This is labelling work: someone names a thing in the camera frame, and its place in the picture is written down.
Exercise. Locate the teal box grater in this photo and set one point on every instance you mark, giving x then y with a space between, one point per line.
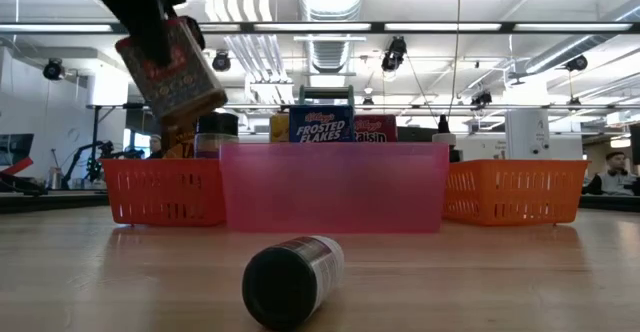
326 92

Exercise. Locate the red mini cereal box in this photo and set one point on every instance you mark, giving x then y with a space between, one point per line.
375 128

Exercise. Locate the black icing bottle white collar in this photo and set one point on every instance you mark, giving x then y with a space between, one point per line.
443 134

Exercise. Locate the pink translucent plastic bin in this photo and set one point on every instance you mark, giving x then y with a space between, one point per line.
335 187

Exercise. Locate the white cylindrical appliance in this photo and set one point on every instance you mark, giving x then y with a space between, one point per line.
527 132

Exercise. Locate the orange snack packet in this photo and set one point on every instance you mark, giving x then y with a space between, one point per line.
180 139

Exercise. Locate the purple sprinkle jar black lid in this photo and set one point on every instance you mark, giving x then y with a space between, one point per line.
216 132

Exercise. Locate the dark cereal box red label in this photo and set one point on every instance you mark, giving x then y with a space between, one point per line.
172 77

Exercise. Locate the dark background monitor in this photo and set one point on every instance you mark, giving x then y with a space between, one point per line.
15 146

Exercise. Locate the black background robot arm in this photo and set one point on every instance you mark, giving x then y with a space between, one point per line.
92 162

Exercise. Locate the orange plastic basket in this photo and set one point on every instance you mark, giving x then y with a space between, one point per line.
515 192

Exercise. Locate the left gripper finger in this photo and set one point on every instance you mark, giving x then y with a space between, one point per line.
195 31
152 42

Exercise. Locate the black monitor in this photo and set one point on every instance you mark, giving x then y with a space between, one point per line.
415 133

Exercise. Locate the blue mini cereal box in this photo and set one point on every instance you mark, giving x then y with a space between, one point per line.
321 123

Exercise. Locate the black hanging camera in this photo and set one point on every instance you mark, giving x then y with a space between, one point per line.
395 54

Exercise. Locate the red plastic basket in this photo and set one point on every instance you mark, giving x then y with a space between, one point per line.
165 192

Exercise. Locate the person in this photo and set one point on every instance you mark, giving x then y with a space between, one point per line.
155 144
615 177

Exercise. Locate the silver ventilation duct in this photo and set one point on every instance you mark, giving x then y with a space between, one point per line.
330 2

